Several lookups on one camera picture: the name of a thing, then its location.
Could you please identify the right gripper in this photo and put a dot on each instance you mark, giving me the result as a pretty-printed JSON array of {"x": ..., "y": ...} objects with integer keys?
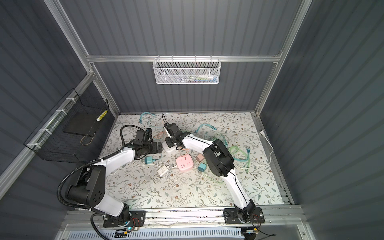
[{"x": 168, "y": 140}]

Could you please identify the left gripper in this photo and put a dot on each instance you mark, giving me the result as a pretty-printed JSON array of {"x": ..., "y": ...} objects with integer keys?
[{"x": 154, "y": 147}]

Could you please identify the pink power strip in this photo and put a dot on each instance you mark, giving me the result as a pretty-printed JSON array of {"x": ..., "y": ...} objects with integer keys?
[{"x": 185, "y": 163}]

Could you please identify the teal USB charger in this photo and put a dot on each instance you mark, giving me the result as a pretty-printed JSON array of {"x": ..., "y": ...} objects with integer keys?
[{"x": 202, "y": 167}]

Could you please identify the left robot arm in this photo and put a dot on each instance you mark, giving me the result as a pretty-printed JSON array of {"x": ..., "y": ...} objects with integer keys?
[{"x": 87, "y": 185}]

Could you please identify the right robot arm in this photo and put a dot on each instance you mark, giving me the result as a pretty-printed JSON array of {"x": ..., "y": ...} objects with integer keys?
[{"x": 219, "y": 160}]

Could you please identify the white power adapter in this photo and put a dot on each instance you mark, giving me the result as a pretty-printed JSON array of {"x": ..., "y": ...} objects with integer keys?
[{"x": 162, "y": 171}]

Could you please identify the white wire basket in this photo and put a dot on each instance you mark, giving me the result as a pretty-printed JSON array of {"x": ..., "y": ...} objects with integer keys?
[{"x": 187, "y": 73}]

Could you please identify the black wire basket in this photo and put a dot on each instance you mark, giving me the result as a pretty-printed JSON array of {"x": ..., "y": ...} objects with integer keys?
[{"x": 75, "y": 133}]

